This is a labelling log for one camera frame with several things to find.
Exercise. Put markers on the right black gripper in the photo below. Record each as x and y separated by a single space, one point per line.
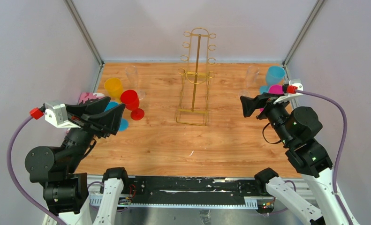
265 100

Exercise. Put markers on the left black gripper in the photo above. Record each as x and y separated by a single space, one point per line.
100 122

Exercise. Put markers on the yellow wine glass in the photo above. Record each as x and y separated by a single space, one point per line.
114 88

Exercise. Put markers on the red wine glass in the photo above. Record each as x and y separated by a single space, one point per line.
131 100

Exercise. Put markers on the pink wine glass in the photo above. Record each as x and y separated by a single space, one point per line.
274 89

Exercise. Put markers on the clear wine glass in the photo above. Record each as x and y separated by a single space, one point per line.
132 75
250 80

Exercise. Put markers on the light blue wine glass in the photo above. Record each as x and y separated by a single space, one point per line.
274 75

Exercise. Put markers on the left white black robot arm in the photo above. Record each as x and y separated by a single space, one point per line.
54 168

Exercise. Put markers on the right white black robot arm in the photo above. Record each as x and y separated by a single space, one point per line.
297 131

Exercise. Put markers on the pink camouflage cloth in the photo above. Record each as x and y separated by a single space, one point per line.
87 97

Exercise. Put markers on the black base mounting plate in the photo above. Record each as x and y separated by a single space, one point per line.
195 191

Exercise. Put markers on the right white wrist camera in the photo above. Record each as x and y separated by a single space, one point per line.
290 91

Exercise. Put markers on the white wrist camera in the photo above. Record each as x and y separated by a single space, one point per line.
290 91
56 115

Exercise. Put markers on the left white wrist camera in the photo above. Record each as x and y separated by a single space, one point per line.
56 115

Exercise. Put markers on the gold wire glass rack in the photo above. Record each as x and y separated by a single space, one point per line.
196 76

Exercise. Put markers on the aluminium frame rail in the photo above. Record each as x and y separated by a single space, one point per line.
69 200

